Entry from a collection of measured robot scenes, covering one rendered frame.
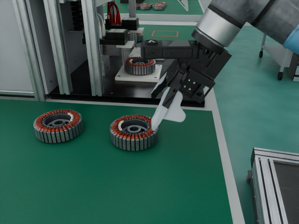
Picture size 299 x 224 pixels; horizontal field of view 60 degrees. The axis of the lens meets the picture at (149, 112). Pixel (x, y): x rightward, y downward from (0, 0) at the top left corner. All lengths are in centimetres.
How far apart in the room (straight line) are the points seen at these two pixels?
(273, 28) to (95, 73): 48
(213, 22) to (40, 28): 50
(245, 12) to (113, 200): 40
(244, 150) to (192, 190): 147
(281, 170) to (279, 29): 108
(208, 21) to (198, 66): 9
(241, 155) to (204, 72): 139
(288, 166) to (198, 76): 110
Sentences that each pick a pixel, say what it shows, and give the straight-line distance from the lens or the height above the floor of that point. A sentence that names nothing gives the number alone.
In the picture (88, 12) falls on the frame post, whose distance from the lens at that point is 74.
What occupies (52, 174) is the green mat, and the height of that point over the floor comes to 75.
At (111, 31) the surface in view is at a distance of 92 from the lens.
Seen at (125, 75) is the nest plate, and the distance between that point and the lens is 91.
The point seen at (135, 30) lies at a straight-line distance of 114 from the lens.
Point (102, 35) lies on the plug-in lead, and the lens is 94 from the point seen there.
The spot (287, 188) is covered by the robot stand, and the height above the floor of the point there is 21.
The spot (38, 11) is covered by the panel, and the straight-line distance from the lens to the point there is 82.
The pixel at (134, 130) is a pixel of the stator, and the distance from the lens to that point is 63.
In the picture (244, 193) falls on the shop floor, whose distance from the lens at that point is 162.
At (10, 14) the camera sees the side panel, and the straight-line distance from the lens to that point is 83.
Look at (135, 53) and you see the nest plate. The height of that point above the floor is 78.
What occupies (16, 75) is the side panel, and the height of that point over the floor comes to 82.
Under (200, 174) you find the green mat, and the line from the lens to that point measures 54.
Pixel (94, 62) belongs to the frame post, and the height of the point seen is 87.
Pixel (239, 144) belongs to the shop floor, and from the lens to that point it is 199.
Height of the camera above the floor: 110
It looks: 29 degrees down
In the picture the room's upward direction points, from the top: straight up
